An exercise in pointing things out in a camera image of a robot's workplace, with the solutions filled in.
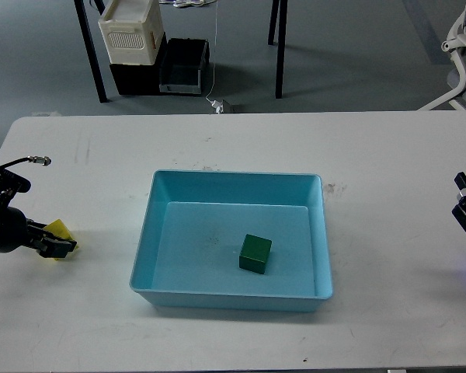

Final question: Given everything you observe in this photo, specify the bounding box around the black table leg rear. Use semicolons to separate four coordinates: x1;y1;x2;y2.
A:
267;0;280;46

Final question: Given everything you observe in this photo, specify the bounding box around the black storage box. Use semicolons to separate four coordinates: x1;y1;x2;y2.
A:
110;35;168;96

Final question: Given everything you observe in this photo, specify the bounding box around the black table leg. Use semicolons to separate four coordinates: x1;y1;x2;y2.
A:
275;0;288;99
267;0;280;46
74;0;108;103

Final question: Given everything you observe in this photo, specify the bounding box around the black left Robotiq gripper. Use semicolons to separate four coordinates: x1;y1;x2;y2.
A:
0;207;54;258

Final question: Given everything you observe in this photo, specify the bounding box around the white office chair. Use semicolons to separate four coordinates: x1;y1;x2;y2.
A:
420;3;466;110

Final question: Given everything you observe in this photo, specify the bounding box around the light blue plastic bin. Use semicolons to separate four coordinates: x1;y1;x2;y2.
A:
130;170;333;312

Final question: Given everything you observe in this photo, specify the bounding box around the open black tray box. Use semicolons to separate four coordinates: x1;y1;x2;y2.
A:
159;38;210;95

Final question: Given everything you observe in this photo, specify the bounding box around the black table leg left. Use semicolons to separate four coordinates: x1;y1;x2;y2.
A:
74;0;108;103

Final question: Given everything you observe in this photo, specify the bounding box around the white hanging cable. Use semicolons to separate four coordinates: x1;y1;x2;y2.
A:
206;0;220;104

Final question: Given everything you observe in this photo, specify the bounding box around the white power adapter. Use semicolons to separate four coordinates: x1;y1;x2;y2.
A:
210;100;234;114

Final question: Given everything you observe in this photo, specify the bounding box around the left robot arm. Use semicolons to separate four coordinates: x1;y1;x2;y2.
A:
0;156;77;260

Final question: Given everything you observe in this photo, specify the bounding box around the yellow cube block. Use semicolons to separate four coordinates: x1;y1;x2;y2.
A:
44;219;77;260

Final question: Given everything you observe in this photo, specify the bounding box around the white plastic crate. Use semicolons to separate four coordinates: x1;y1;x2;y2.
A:
98;0;164;65

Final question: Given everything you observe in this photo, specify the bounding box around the black table leg right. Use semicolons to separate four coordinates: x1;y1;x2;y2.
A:
275;0;288;99

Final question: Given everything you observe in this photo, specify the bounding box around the green cube block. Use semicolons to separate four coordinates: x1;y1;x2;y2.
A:
238;234;272;274

